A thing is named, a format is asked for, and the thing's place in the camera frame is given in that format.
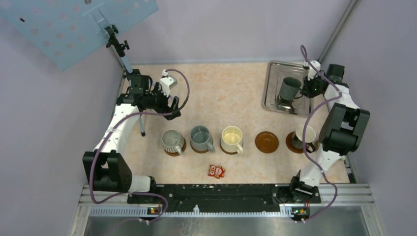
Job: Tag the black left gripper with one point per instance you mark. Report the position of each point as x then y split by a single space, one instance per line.
165 107

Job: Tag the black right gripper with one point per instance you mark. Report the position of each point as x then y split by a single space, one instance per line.
305 87

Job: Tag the dark green mug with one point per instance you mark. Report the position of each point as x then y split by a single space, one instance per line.
288 90

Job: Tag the silver metal tray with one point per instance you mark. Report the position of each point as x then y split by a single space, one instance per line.
276 72

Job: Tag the black mug white inside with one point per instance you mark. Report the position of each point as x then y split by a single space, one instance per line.
303 137

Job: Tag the grey ribbed mug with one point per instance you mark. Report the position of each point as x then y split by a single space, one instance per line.
173 141

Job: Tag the grey blue mug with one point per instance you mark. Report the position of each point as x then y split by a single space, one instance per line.
200 137

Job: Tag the cream mug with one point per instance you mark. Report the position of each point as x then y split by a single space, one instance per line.
232 139

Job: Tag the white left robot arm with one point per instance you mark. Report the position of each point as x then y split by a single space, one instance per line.
105 166

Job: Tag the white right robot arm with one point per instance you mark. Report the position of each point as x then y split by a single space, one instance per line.
341 133

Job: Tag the brown wooden coaster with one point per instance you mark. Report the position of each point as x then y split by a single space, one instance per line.
266 142
200 150
289 145
226 152
174 154

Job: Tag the blue perforated panel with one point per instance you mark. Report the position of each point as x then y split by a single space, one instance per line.
66 31

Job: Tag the red owl toy block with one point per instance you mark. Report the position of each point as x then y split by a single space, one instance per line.
216 171

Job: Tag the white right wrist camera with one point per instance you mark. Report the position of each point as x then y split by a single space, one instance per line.
311 71

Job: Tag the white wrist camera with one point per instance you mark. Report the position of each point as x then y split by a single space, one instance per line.
311 71
167 83

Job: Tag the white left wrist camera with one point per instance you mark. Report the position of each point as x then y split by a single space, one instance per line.
167 83

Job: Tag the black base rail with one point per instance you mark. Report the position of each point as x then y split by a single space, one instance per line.
280 193

